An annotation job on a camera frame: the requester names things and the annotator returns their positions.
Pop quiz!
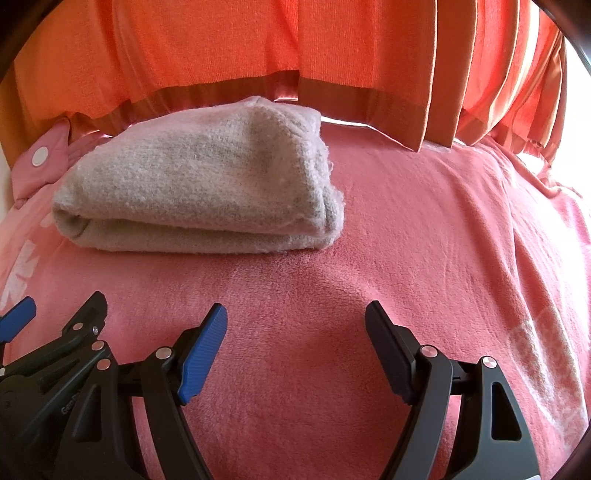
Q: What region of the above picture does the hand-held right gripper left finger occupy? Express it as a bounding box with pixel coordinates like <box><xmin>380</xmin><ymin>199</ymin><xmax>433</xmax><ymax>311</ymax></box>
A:
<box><xmin>58</xmin><ymin>303</ymin><xmax>228</xmax><ymax>480</ymax></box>

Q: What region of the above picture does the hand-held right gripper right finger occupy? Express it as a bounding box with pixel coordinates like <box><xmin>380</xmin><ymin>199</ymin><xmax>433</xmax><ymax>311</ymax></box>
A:
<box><xmin>365</xmin><ymin>301</ymin><xmax>542</xmax><ymax>480</ymax></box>

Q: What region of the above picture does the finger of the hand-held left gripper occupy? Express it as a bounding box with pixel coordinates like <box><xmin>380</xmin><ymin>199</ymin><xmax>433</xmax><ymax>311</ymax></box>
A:
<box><xmin>0</xmin><ymin>291</ymin><xmax>114</xmax><ymax>374</ymax></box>
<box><xmin>0</xmin><ymin>298</ymin><xmax>37</xmax><ymax>347</ymax></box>

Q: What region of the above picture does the grey knitted garment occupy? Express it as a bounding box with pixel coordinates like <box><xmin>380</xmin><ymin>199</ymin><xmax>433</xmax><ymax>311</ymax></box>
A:
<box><xmin>52</xmin><ymin>95</ymin><xmax>345</xmax><ymax>254</ymax></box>

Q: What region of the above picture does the pink fleece blanket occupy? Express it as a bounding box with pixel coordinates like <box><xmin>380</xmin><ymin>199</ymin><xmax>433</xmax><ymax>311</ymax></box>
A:
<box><xmin>0</xmin><ymin>122</ymin><xmax>591</xmax><ymax>480</ymax></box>

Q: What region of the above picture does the pink pillow with white dot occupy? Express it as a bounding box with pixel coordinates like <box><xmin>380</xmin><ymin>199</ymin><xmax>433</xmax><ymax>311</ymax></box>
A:
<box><xmin>13</xmin><ymin>116</ymin><xmax>116</xmax><ymax>204</ymax></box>

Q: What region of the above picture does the orange curtain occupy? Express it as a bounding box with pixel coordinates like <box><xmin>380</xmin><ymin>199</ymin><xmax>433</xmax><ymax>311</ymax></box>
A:
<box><xmin>0</xmin><ymin>0</ymin><xmax>591</xmax><ymax>155</ymax></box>

